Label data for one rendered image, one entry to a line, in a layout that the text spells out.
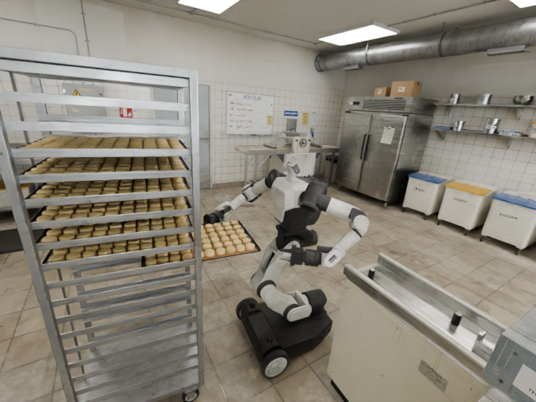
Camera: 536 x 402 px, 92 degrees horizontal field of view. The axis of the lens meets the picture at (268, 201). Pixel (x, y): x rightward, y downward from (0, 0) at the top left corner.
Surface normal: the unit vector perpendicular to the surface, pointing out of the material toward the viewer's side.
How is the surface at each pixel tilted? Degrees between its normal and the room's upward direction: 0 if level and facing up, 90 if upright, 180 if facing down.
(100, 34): 90
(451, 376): 90
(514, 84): 90
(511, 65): 90
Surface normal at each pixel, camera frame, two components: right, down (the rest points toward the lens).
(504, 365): -0.87, 0.11
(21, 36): 0.51, 0.32
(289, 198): -0.35, 0.22
